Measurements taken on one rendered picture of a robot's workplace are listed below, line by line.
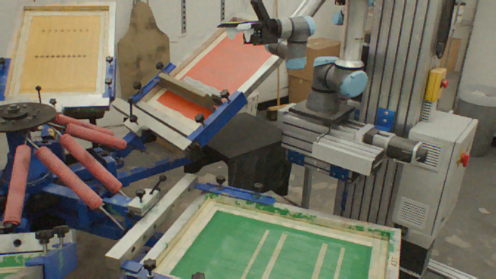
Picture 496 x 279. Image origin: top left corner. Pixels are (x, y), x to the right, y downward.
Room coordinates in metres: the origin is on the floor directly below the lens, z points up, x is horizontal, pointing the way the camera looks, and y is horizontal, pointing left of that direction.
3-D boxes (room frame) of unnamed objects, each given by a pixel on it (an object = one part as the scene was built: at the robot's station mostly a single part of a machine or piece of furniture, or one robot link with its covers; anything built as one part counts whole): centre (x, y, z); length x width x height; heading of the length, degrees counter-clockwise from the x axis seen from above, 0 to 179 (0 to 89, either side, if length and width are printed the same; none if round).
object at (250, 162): (2.14, -0.09, 0.79); 0.46 x 0.09 x 0.33; 131
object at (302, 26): (1.65, -0.19, 1.65); 0.11 x 0.08 x 0.09; 119
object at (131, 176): (1.95, 0.40, 0.89); 1.24 x 0.06 x 0.06; 131
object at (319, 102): (1.89, -0.36, 1.31); 0.15 x 0.15 x 0.10
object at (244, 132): (2.28, 0.03, 0.95); 0.48 x 0.44 x 0.01; 131
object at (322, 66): (1.89, -0.36, 1.42); 0.13 x 0.12 x 0.14; 29
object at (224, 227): (1.25, 0.01, 1.05); 1.08 x 0.61 x 0.23; 71
